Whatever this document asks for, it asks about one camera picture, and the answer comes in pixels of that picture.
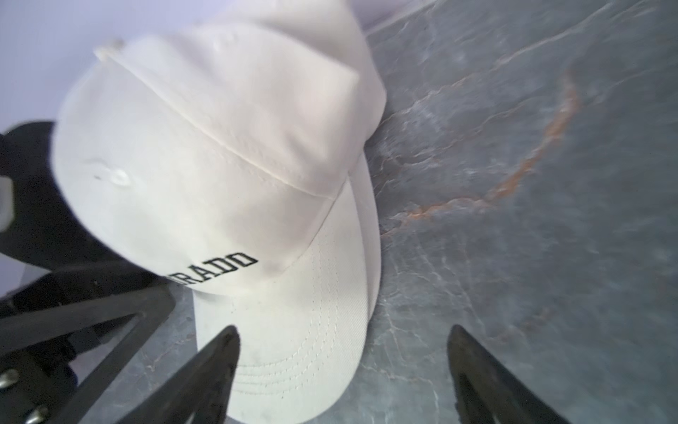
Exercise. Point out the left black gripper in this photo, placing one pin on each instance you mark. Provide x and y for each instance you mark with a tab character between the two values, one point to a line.
40	327

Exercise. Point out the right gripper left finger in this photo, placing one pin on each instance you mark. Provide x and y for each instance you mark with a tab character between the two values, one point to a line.
200	391

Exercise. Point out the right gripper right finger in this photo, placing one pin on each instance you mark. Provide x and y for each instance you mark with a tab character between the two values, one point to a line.
486	391

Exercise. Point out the black cap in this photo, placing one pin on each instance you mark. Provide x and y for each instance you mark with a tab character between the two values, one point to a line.
43	231

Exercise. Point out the cream cap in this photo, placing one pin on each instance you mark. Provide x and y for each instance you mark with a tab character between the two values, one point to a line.
229	158

